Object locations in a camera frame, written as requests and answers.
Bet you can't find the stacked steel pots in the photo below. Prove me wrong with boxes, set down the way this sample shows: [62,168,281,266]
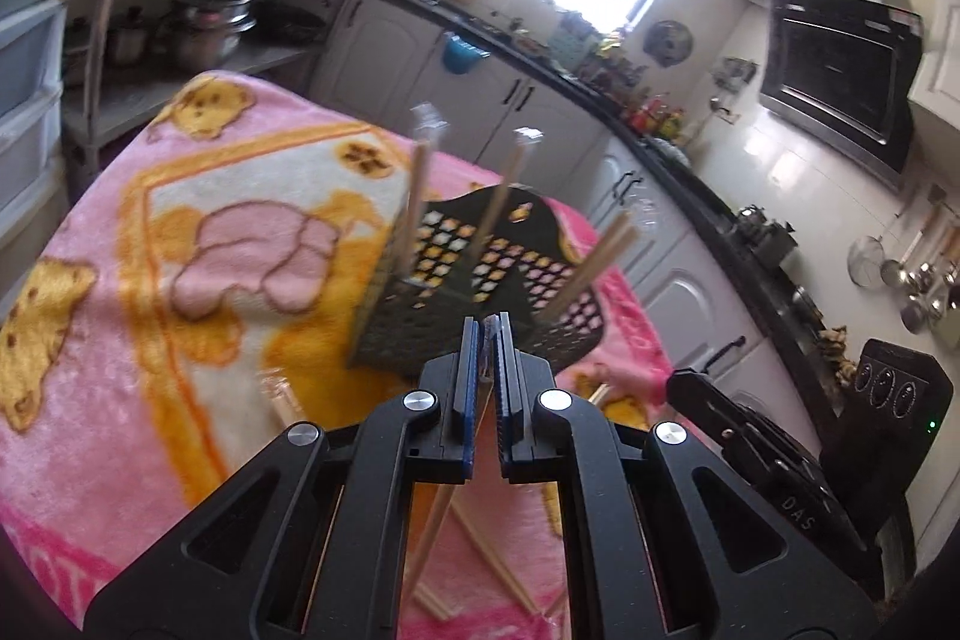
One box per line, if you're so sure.
[161,0,256,71]

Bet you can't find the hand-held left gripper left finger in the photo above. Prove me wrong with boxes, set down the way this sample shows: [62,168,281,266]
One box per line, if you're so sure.
[82,314,481,640]

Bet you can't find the black kitchen countertop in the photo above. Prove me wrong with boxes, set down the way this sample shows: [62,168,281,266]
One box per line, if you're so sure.
[360,0,863,431]

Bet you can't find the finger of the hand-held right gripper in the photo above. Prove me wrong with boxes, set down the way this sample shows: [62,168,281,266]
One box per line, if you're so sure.
[666,368,755,453]

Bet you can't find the bunch of chopsticks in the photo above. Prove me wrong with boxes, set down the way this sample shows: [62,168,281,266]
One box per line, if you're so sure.
[259,366,623,622]

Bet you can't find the ginger roots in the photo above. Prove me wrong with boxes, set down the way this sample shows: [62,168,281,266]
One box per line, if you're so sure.
[817,325,860,386]

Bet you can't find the black range hood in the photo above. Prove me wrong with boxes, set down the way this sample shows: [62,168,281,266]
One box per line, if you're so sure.
[757,0,923,176]

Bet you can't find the dark green utensil basket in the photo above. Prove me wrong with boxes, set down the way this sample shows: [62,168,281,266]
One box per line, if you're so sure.
[346,184,610,386]

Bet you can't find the white kitchen cabinets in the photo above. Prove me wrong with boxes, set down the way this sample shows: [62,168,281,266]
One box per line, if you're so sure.
[307,0,796,416]

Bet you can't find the teal cutlery rack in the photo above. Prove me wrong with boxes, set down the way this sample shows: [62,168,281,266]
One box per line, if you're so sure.
[551,10,601,64]

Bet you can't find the pink printed blanket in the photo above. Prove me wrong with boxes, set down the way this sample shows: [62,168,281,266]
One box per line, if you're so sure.
[0,70,676,640]

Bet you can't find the blue hanging bin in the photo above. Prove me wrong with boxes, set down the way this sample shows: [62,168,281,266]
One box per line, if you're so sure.
[441,32,488,75]

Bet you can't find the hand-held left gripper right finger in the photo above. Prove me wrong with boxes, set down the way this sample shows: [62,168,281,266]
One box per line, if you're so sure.
[487,310,878,640]

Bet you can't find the black wall fan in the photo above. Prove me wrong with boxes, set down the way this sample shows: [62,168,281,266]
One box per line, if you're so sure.
[646,19,689,64]

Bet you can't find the dark lidded jug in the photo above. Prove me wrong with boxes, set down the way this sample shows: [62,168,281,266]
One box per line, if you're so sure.
[757,220,797,262]

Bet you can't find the black wok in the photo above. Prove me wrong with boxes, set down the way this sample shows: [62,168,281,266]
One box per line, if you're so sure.
[251,2,327,45]

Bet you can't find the hanging kitchen utensils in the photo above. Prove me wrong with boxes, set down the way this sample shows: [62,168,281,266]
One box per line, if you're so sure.
[709,56,758,120]

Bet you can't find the pale blue plastic drawer unit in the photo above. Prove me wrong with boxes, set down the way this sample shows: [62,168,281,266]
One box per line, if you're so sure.
[0,0,98,221]

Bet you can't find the hanging metal ladles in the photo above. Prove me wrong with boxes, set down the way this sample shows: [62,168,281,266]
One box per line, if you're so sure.
[881,212,960,333]

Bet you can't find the small steel saucepan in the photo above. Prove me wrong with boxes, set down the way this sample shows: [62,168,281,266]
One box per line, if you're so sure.
[105,6,147,67]

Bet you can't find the row of condiment bottles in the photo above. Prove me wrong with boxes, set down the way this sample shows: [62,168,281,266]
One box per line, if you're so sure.
[577,47,687,142]

